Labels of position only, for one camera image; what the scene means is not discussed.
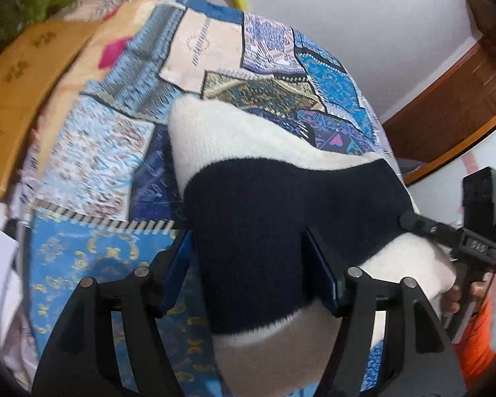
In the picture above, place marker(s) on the blue patchwork patterned bedspread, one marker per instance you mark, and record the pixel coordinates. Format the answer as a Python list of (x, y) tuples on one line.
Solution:
[(100, 183)]

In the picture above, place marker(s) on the orange sleeve forearm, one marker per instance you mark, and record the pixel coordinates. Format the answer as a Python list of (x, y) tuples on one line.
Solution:
[(474, 352)]

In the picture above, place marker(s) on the brown cardboard box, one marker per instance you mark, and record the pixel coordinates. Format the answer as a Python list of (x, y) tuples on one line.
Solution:
[(29, 68)]

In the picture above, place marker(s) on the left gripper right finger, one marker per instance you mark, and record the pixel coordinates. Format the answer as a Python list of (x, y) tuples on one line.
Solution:
[(417, 359)]

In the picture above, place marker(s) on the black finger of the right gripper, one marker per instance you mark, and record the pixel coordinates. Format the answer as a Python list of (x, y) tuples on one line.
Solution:
[(423, 227)]

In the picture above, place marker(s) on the white papers pile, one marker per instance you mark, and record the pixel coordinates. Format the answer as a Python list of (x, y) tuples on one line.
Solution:
[(15, 349)]

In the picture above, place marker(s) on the right hand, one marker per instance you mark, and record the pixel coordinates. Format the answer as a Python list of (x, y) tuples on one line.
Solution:
[(451, 299)]

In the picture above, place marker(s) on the white and navy knit sweater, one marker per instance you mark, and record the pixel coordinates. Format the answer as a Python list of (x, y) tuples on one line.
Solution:
[(250, 190)]

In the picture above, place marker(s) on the brown wooden door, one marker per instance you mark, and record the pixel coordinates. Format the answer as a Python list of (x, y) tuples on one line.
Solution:
[(456, 111)]

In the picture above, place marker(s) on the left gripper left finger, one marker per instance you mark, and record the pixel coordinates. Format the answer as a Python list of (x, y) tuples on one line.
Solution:
[(79, 358)]

